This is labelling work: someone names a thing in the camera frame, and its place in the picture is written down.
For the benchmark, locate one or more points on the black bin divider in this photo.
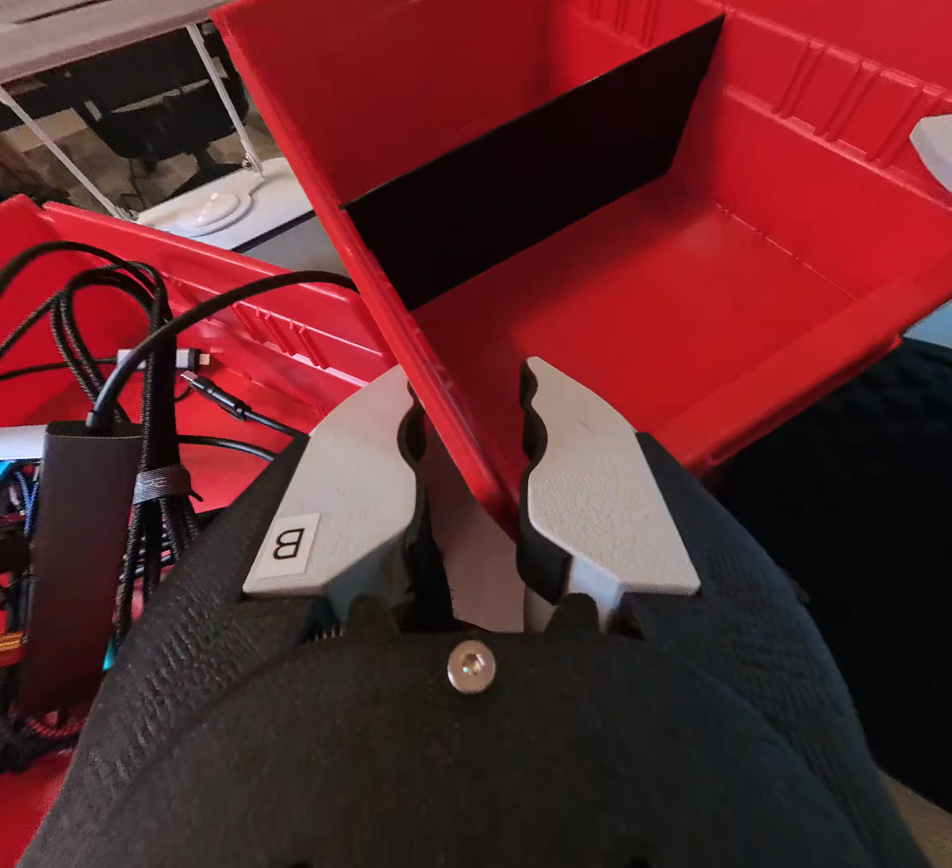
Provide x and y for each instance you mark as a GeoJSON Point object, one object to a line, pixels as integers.
{"type": "Point", "coordinates": [535, 176]}

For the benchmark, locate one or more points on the grey usb hub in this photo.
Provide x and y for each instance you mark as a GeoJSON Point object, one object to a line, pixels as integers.
{"type": "Point", "coordinates": [74, 548]}

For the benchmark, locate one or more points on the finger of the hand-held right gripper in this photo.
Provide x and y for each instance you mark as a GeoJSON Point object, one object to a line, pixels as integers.
{"type": "Point", "coordinates": [937, 146]}

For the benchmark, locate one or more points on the black office chair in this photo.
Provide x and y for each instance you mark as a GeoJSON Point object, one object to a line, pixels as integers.
{"type": "Point", "coordinates": [163, 109]}

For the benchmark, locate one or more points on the black textured cloth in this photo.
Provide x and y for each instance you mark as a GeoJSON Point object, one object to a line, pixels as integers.
{"type": "Point", "coordinates": [855, 511]}

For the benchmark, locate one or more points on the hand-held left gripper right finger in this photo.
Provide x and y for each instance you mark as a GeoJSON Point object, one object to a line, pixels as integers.
{"type": "Point", "coordinates": [602, 503]}

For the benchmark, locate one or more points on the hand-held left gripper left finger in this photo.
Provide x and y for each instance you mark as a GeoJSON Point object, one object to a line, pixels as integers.
{"type": "Point", "coordinates": [349, 496]}

